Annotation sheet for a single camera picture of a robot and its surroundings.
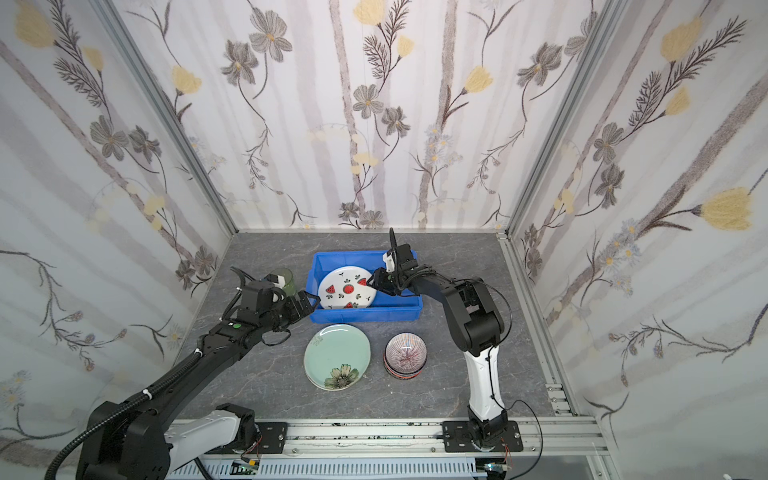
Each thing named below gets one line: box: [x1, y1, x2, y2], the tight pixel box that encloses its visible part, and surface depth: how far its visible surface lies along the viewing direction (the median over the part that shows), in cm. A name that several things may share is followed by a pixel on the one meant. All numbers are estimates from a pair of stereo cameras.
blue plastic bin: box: [306, 250, 423, 323], surface depth 98 cm
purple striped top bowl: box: [384, 332, 428, 375], surface depth 82 cm
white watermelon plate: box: [318, 266, 377, 309], surface depth 103 cm
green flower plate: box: [304, 324, 372, 391], surface depth 88 cm
